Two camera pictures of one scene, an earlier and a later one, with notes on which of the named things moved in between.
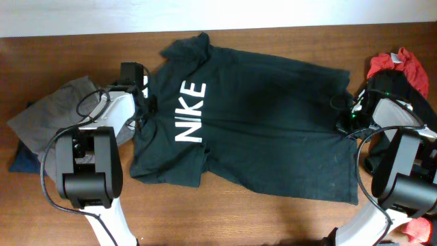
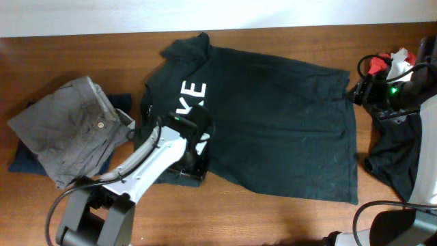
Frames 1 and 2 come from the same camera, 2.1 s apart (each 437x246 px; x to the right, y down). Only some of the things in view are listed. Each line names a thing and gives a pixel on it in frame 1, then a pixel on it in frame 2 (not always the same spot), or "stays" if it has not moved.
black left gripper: (152, 108) to (199, 170)
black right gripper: (341, 125) to (369, 89)
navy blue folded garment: (26, 161) stays
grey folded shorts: (37, 126) stays
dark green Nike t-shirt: (266, 124) stays
